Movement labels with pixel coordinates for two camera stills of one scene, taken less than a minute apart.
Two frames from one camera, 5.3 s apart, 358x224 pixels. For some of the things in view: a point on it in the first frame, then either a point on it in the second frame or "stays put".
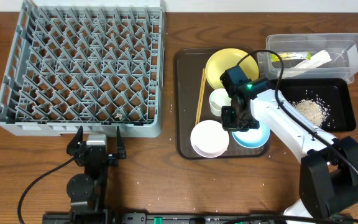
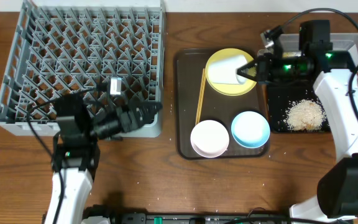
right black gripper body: (232, 121) → (271, 70)
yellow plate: (227, 58) stays put
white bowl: (209, 139) stays put
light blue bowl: (253, 138) stays put
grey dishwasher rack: (96, 65) stays put
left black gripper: (95, 154) → (130, 117)
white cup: (218, 98) → (224, 71)
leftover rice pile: (311, 110) stays put
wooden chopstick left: (200, 98) stays put
